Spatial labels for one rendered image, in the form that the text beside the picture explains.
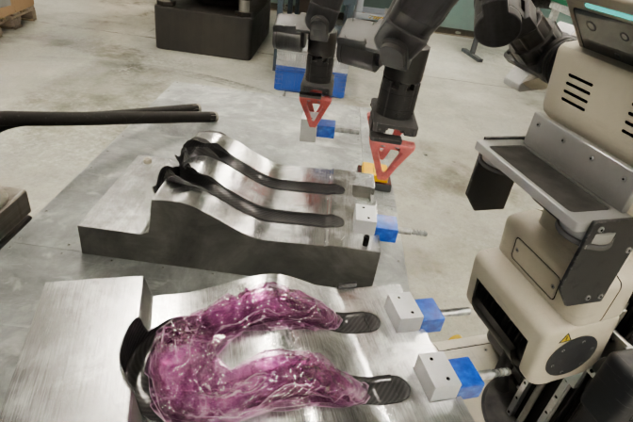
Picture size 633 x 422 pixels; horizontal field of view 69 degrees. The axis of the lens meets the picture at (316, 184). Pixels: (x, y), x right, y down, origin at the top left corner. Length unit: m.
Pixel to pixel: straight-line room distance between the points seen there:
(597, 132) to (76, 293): 0.77
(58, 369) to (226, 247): 0.32
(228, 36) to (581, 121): 4.08
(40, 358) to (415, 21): 0.55
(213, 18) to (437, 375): 4.29
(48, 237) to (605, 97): 0.94
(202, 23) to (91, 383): 4.31
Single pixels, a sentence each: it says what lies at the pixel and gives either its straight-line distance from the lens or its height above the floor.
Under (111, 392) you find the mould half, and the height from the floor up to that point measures 0.91.
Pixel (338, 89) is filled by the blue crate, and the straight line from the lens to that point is 3.97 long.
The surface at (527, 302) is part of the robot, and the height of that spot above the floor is 0.80.
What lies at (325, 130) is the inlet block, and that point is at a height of 0.94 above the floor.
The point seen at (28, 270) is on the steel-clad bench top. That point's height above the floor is 0.80.
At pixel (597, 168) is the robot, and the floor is 1.08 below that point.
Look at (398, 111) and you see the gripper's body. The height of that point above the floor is 1.12.
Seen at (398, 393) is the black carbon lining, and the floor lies 0.85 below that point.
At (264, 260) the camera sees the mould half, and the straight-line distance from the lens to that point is 0.79.
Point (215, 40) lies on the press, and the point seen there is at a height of 0.16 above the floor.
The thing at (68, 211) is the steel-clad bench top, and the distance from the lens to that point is 1.00.
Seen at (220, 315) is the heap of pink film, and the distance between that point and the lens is 0.62.
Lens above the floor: 1.35
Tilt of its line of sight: 31 degrees down
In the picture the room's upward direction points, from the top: 8 degrees clockwise
